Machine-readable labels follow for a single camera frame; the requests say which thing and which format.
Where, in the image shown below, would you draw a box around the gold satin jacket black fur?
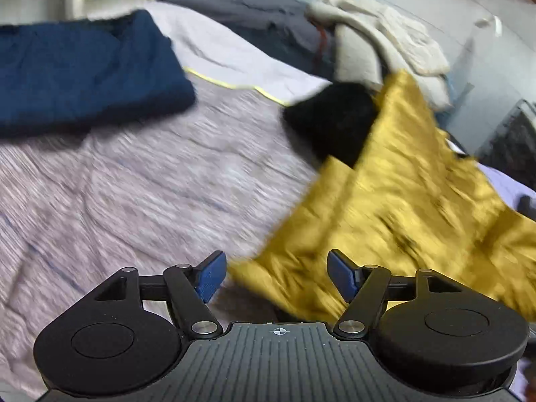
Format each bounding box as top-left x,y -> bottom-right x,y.
229,72 -> 535,323

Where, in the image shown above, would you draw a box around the black metal chair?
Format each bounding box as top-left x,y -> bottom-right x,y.
476,99 -> 536,190

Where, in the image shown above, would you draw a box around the lavender white bed sheet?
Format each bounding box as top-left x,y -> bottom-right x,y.
89,0 -> 536,211

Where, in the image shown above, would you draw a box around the cream beige folded blankets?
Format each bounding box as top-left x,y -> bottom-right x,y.
307,0 -> 452,112

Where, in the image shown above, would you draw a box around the navy blue folded garment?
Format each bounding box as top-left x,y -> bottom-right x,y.
1,10 -> 196,139

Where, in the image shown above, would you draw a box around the dark grey blue duvet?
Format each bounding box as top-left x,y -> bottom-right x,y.
160,0 -> 335,81

